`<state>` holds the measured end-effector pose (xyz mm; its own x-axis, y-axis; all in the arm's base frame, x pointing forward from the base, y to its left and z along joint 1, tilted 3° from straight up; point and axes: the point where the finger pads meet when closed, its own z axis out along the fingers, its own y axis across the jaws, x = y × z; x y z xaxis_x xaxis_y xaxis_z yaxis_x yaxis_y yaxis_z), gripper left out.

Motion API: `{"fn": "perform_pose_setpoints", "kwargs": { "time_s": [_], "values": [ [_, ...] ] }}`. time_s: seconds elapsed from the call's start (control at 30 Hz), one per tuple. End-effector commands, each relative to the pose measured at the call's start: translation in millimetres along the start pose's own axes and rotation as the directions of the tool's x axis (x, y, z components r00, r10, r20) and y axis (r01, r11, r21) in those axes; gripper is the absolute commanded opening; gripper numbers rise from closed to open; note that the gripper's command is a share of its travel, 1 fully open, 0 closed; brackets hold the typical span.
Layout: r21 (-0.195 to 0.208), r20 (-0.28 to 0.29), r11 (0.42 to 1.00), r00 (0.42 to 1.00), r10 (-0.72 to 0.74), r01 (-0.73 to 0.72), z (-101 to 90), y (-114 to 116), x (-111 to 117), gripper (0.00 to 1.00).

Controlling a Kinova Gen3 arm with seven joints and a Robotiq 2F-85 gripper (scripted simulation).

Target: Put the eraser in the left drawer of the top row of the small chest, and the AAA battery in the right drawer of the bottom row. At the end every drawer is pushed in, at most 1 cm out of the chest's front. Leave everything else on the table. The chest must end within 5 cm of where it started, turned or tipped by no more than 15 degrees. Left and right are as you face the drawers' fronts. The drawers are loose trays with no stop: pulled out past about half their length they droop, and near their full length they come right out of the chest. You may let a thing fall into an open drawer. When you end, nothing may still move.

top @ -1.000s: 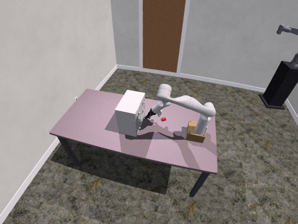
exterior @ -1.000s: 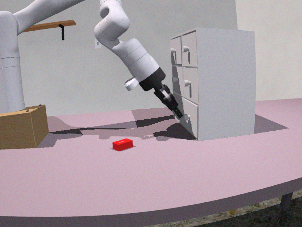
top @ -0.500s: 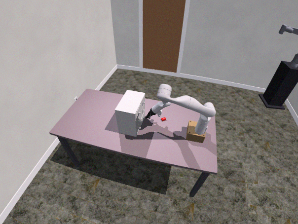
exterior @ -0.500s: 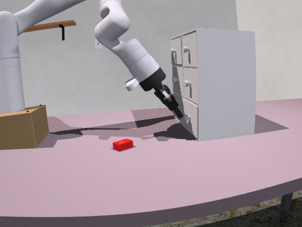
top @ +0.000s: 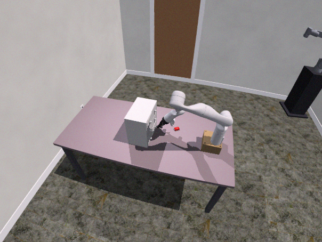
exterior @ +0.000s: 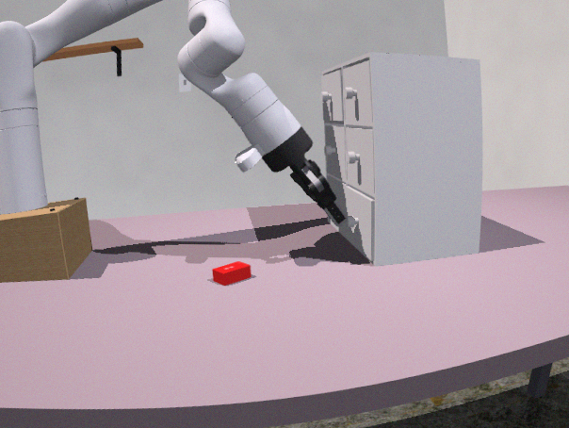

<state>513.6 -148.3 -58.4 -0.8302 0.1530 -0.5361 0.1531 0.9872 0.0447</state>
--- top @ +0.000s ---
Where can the white chest of drawers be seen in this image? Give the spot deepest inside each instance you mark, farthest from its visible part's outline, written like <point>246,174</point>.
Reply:
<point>136,119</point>

